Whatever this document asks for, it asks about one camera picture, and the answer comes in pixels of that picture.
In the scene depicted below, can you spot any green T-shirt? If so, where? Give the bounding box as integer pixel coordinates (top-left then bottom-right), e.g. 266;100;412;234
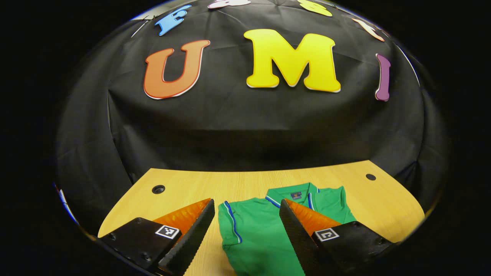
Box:
218;182;357;276

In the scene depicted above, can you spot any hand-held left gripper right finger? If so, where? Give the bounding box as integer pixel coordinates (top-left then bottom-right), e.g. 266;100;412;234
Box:
279;199;400;276

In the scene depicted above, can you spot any black backdrop cloth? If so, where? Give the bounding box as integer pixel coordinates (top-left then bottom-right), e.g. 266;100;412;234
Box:
54;0;449;238

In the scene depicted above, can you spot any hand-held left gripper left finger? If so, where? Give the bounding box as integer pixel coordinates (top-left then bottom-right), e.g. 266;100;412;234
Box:
97;198;216;276

